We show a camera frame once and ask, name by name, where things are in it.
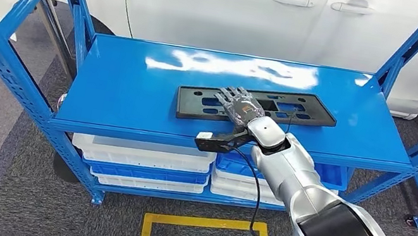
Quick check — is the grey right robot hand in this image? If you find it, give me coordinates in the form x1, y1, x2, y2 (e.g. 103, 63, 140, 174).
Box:
207, 82, 271, 145

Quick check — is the black plastic mounting plate part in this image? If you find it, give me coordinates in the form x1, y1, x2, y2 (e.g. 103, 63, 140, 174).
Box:
173, 71, 341, 145

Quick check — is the blue metal shelf rack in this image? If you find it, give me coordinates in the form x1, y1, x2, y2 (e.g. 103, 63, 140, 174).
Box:
0, 0, 418, 236

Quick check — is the white car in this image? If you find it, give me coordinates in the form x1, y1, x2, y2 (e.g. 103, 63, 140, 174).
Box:
0, 0, 418, 123

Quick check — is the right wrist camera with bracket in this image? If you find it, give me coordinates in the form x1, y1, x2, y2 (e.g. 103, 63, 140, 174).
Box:
193, 125, 262, 161

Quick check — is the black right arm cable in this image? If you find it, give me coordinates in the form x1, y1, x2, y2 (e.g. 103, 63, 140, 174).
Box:
216, 146, 322, 236

